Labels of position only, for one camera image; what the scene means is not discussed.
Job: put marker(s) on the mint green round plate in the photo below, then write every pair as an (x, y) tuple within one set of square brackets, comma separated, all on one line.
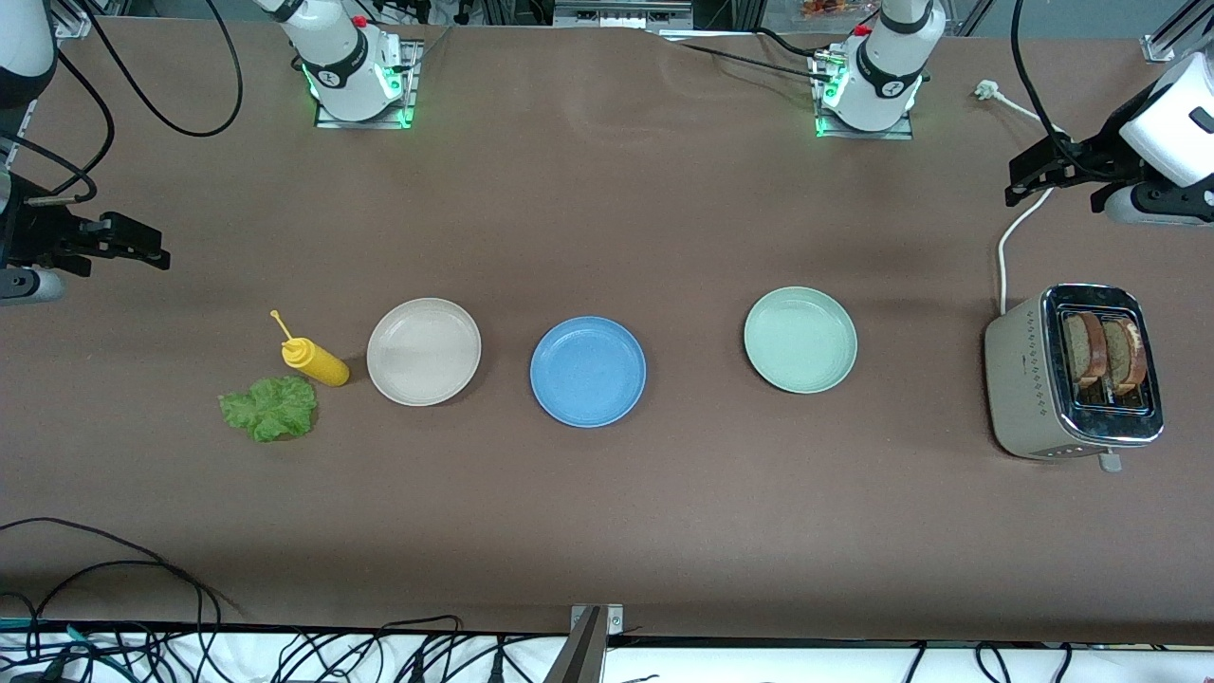
[(801, 340)]

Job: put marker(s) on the silver metal box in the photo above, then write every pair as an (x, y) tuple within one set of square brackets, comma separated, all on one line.
[(621, 11)]

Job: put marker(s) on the dark metal bar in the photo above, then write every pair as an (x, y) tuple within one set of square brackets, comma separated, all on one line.
[(579, 655)]

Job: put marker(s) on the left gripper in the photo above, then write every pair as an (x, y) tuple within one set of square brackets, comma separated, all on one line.
[(1097, 155)]

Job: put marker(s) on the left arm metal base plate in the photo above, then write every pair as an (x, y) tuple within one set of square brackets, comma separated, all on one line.
[(854, 134)]

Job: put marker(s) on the beige round plate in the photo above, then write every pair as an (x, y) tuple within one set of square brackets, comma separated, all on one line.
[(424, 353)]

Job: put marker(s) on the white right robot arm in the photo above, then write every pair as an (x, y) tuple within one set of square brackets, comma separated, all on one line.
[(337, 57)]

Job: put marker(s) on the silver metal table bracket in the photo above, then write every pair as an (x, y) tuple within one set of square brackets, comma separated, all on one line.
[(615, 618)]

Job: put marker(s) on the blue round plate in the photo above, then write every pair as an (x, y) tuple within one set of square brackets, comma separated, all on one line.
[(588, 372)]

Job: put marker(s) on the brown bread slice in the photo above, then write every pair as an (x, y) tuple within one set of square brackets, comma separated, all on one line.
[(1129, 356), (1084, 346)]

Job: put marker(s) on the beige chrome toaster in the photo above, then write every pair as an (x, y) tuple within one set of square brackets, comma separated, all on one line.
[(1020, 389)]

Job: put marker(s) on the orange snack packet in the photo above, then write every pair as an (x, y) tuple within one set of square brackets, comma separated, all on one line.
[(825, 8)]

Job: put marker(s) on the yellow mustard squeeze bottle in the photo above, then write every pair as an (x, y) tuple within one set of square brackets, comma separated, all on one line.
[(322, 365)]

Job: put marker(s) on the green lettuce leaf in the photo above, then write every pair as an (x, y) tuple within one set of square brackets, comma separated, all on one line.
[(270, 408)]

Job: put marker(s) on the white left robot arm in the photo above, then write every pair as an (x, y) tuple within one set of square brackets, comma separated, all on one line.
[(887, 71)]

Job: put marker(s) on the aluminium frame profile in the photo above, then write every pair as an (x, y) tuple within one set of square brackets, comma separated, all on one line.
[(76, 21), (1159, 47)]

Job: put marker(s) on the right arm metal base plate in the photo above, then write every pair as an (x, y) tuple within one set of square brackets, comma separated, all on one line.
[(360, 124)]

